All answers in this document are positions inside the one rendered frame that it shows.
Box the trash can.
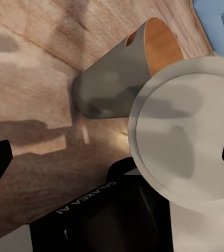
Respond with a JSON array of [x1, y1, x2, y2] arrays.
[[72, 17, 184, 120]]

